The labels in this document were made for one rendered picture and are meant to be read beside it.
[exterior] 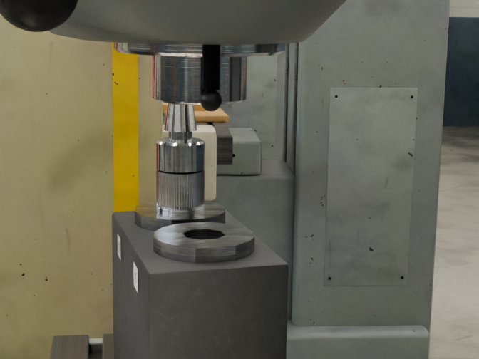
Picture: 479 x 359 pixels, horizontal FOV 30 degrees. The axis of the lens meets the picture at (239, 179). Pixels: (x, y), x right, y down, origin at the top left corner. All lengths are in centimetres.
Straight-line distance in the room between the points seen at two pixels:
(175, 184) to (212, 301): 16
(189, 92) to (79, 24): 7
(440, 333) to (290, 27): 345
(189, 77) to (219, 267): 33
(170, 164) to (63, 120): 135
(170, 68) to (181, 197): 43
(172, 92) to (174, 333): 35
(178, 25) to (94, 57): 179
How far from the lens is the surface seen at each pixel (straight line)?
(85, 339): 111
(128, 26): 39
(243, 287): 75
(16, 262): 227
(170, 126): 86
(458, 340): 377
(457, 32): 1019
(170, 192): 86
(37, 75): 218
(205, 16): 39
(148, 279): 73
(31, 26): 32
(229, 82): 44
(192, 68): 43
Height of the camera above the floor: 133
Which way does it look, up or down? 11 degrees down
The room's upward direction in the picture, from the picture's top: 1 degrees clockwise
